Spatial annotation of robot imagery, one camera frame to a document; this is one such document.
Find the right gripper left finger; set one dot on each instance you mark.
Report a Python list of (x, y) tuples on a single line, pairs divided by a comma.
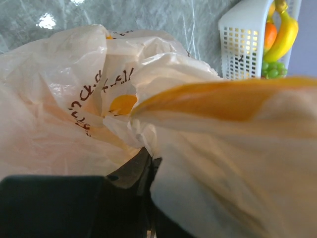
[(109, 206)]

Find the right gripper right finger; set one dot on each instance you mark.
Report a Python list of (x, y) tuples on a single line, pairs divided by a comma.
[(161, 224)]

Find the translucent orange plastic bag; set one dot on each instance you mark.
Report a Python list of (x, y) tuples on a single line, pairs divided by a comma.
[(239, 158)]

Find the fake green grape bunch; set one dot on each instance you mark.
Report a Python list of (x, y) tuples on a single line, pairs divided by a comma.
[(273, 70)]

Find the fake mango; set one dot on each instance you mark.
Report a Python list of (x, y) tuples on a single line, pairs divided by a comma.
[(270, 35)]

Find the fake yellow banana bunch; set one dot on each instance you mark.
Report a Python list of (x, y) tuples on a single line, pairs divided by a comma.
[(286, 35)]

